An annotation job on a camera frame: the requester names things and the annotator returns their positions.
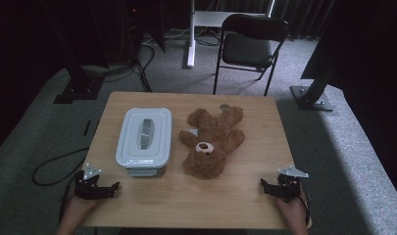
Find left hand-held gripper cable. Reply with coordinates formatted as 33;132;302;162
58;182;77;223

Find black floor cable loop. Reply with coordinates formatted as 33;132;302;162
31;147;91;187

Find brown teddy bear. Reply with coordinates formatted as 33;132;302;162
178;105;247;180

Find bundle of floor cables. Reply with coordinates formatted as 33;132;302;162
81;42;157;94

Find person's right hand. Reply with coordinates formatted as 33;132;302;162
273;190;309;227

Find white lid with grey handle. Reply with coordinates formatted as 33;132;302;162
115;107;174;170

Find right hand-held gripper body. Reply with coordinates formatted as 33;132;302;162
272;165;311;204

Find hand-held gripper cable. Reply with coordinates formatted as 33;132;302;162
58;182;77;223
298;189;312;227

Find person's left hand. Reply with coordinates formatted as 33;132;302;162
66;195;103;219

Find black tape strip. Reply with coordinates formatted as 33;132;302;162
82;119;93;137

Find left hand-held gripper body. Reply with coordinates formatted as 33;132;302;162
74;164;106;201

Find clear plastic storage box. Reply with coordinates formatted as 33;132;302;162
118;158;172;178

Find right hand-held gripper cable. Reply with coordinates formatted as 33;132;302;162
298;189;312;227

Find black metal stand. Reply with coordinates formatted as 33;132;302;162
38;0;106;106
289;65;338;113

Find dark curtain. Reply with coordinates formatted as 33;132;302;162
271;0;340;41

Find white desk frame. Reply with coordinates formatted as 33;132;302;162
185;0;276;69

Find black folding chair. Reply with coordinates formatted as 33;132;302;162
213;13;290;97

